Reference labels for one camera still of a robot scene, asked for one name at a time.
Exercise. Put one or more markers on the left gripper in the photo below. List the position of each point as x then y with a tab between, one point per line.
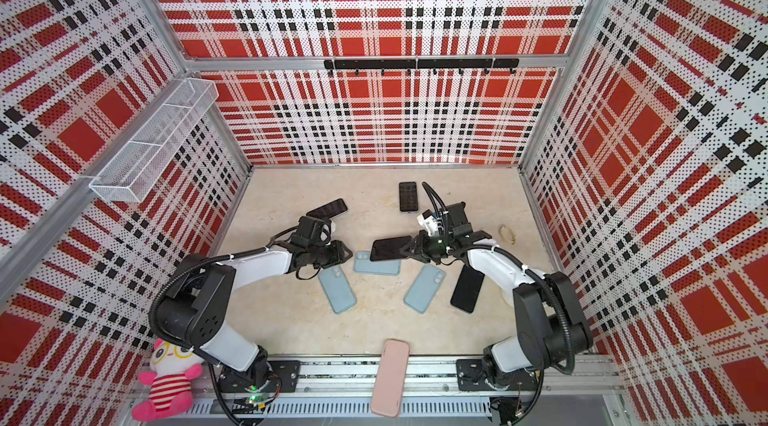
338	254

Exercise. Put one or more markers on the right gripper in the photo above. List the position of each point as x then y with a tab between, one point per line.
420	243

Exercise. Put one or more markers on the black phone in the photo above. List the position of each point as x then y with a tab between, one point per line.
467	289
408	197
329	210
389	249

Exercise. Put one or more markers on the light blue case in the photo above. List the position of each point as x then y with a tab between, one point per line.
337	289
424	288
364	265

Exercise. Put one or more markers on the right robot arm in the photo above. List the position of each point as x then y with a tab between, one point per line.
551	326

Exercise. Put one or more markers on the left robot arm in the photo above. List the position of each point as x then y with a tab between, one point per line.
190	308

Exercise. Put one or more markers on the pink phone case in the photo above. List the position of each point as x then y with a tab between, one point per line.
386	399

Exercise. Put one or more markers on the pink plush toy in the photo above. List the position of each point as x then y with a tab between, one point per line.
172	369

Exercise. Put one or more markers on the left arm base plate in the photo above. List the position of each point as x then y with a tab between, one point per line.
262	377

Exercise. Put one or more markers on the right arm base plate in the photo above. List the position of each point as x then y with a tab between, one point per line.
480	374

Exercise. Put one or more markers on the white wire basket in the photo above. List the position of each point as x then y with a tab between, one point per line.
135	169

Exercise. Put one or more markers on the black hook rail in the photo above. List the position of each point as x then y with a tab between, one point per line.
421	64

